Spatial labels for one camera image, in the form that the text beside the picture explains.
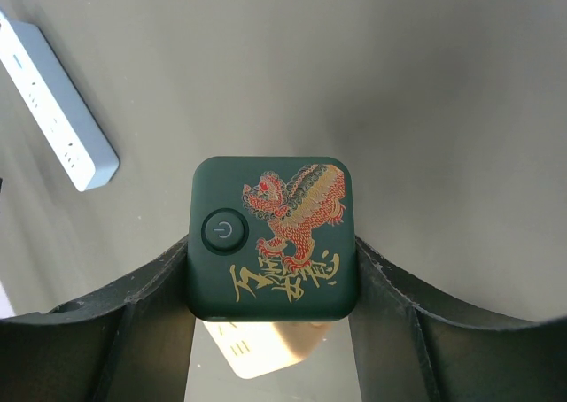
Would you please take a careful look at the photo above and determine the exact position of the orange cube adapter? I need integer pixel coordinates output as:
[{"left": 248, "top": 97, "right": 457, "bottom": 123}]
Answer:
[{"left": 204, "top": 321, "right": 333, "bottom": 379}]

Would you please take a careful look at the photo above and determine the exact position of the light blue power strip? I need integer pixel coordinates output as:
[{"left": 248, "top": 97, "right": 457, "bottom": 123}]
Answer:
[{"left": 1, "top": 14, "right": 120, "bottom": 192}]

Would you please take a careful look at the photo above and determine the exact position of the dark green cube adapter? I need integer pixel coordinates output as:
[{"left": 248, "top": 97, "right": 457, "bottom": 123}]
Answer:
[{"left": 186, "top": 156, "right": 359, "bottom": 321}]

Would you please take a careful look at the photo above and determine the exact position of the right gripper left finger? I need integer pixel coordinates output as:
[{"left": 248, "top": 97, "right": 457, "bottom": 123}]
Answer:
[{"left": 1, "top": 238, "right": 195, "bottom": 401}]

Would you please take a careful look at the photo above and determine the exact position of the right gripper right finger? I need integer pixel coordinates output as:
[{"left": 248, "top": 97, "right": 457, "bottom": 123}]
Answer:
[{"left": 349, "top": 238, "right": 566, "bottom": 401}]

